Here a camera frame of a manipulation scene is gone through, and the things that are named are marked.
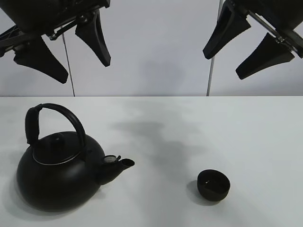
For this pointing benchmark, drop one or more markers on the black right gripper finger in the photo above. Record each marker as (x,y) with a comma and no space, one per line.
(222,35)
(262,59)

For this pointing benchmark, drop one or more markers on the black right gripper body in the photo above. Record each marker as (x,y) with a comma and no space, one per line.
(278,17)

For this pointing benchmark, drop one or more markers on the small black teacup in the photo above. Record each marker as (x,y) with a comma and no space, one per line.
(213,185)

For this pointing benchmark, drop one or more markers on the black round tea kettle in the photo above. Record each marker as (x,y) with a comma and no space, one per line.
(63,170)

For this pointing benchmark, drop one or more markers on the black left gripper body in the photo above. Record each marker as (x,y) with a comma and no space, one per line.
(35,18)

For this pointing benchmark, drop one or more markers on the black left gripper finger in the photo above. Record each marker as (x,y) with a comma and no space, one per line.
(36,55)
(89,30)

